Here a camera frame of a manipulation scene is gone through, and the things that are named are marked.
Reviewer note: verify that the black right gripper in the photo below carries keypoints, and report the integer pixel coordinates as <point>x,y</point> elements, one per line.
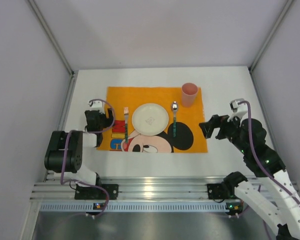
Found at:
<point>219,129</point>

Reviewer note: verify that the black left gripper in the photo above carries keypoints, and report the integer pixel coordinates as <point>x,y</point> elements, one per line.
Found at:
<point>100,119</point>

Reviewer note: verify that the fork with patterned handle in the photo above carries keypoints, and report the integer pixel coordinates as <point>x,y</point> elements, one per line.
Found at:
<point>126,118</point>

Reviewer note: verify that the orange cartoon mouse placemat cloth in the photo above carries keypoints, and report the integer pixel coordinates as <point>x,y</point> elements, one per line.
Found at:
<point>189,137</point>

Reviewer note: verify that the cream round plate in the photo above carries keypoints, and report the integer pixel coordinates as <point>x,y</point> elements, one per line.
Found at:
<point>150,119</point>

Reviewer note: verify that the spoon with patterned handle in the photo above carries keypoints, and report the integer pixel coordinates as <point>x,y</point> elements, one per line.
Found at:
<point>174,108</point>

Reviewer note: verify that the pink plastic cup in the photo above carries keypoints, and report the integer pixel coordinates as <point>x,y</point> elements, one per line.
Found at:
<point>189,92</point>

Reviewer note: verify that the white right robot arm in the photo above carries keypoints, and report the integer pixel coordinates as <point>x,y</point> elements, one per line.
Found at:
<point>247,134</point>

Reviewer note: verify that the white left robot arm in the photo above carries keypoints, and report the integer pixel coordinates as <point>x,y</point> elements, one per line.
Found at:
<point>65,151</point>

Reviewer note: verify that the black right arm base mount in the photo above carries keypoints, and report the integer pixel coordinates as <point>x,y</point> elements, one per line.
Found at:
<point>220,191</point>

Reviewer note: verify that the aluminium front frame rail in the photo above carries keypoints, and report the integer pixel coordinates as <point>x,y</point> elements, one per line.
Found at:
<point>135,189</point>

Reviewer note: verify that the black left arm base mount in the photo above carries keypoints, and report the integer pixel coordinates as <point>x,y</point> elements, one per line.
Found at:
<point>92,193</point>

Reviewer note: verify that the slotted grey cable duct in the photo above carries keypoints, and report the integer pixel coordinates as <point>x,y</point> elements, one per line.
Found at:
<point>142,207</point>

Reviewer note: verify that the left aluminium corner post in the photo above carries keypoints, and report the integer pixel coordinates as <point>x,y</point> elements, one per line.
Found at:
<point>49,33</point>

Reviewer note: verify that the aluminium corner post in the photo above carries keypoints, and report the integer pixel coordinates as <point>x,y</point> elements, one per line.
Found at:
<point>49,33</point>
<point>288,5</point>

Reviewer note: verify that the right aluminium corner post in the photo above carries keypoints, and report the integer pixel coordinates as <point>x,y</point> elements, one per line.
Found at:
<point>288,5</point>

